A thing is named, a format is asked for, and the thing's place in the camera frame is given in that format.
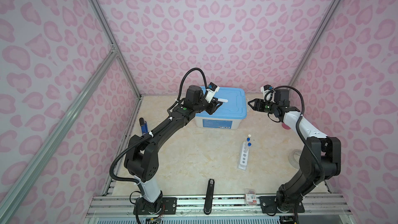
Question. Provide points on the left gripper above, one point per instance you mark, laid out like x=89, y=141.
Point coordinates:
x=212, y=107

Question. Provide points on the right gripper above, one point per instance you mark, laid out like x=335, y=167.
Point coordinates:
x=257, y=104

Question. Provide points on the white plastic storage bin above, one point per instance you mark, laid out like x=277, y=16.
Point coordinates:
x=217, y=123

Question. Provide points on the blue plastic bin lid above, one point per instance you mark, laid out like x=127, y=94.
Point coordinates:
x=234, y=108

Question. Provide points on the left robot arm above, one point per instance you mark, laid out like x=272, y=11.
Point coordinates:
x=139, y=162

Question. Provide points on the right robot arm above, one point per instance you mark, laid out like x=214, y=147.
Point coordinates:
x=320, y=158

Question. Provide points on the pink jar black lid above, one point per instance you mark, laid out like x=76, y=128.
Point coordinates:
x=285, y=126

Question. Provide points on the white test tube rack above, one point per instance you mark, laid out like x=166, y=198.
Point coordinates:
x=243, y=157

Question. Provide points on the staples box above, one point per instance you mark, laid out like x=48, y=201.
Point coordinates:
x=250, y=197

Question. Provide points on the black stapler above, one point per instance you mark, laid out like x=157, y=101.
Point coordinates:
x=209, y=197

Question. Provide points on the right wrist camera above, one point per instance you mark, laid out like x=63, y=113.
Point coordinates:
x=267, y=91

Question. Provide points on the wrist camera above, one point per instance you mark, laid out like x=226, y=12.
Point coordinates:
x=211, y=91
x=267, y=91

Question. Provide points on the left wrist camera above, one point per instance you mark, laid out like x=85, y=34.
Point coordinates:
x=211, y=91

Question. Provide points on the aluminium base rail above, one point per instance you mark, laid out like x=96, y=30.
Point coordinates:
x=318, y=208

